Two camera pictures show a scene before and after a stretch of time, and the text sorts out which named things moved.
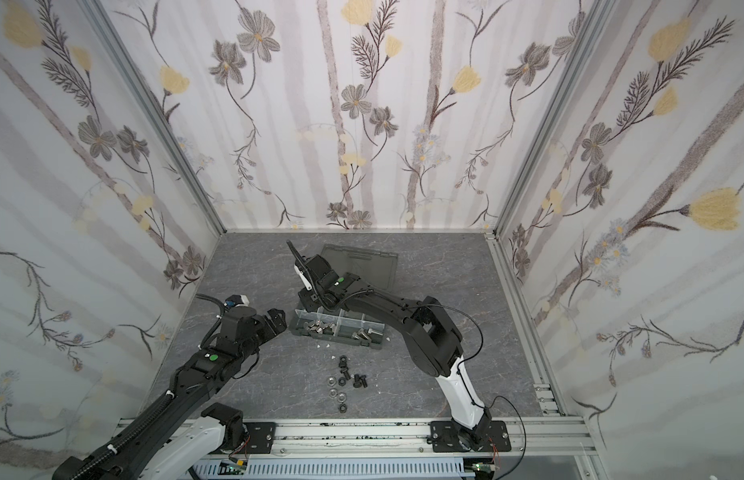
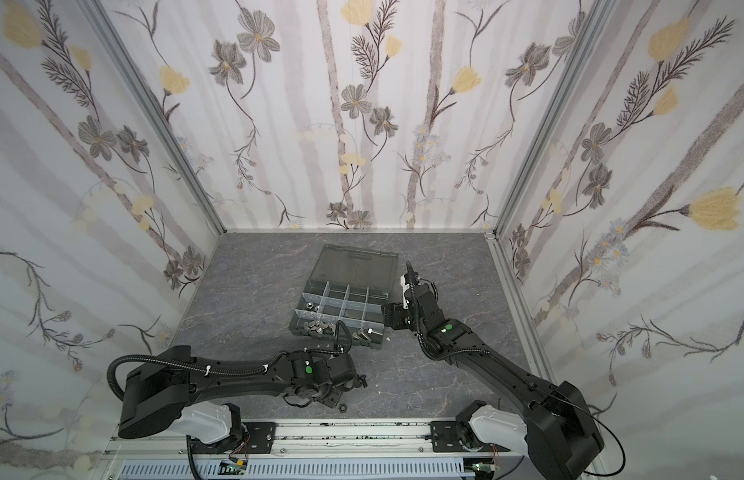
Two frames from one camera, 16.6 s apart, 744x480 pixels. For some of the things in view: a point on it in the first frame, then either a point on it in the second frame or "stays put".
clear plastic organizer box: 344,326 stays put
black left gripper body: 270,321 -> 346,372
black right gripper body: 318,276 -> 415,294
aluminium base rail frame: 398,440 stays put
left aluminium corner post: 153,102 stays put
